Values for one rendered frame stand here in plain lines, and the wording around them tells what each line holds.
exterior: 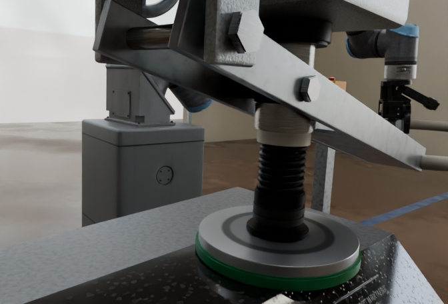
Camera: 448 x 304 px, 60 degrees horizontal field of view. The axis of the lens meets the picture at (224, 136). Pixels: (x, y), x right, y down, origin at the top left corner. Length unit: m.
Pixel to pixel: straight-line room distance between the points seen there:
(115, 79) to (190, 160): 0.47
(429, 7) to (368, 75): 1.46
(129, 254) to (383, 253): 0.36
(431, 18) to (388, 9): 6.92
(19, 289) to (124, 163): 1.05
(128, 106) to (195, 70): 1.19
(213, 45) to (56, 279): 0.32
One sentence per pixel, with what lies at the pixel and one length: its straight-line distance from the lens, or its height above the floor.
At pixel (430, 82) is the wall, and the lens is 7.27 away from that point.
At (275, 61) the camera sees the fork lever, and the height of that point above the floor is 1.06.
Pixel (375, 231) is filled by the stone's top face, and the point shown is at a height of 0.82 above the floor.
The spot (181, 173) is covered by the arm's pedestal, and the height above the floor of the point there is 0.66.
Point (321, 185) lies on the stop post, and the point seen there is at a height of 0.50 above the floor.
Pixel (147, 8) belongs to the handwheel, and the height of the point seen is 1.13.
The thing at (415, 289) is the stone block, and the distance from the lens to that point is 0.65.
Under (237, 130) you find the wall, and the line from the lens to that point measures 7.17.
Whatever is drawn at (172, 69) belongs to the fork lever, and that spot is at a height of 1.05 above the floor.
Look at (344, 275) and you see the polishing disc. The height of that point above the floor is 0.83.
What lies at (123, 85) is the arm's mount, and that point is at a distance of 1.67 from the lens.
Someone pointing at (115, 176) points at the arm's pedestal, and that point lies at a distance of 1.52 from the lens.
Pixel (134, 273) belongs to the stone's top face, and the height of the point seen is 0.82.
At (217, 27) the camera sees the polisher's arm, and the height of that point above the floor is 1.08.
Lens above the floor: 1.04
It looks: 8 degrees down
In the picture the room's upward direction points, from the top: 3 degrees clockwise
